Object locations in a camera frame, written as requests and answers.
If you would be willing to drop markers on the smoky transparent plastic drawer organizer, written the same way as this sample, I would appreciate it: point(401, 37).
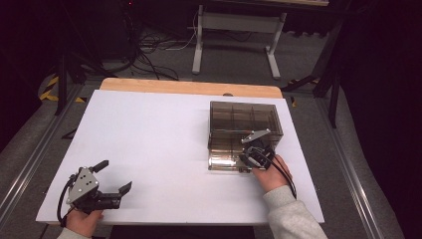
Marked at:
point(232, 116)

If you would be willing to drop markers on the yellow black floor tape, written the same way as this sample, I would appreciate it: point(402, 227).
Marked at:
point(49, 89)

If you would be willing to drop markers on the white board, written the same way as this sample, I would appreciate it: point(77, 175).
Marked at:
point(149, 139)

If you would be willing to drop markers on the person's left hand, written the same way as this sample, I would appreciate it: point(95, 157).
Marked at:
point(83, 222)

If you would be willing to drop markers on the white metal table frame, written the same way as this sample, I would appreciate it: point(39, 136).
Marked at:
point(239, 23)

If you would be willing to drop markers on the black metal stand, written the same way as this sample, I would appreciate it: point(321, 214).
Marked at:
point(61, 86)
point(333, 99)

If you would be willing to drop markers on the person's right hand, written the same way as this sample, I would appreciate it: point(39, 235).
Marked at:
point(272, 179)

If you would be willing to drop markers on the aluminium floor rail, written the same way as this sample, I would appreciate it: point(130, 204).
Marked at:
point(348, 172)
point(33, 159)

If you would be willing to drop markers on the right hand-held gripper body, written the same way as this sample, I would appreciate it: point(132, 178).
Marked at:
point(260, 156)

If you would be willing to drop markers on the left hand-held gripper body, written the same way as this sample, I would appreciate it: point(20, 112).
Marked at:
point(83, 186)

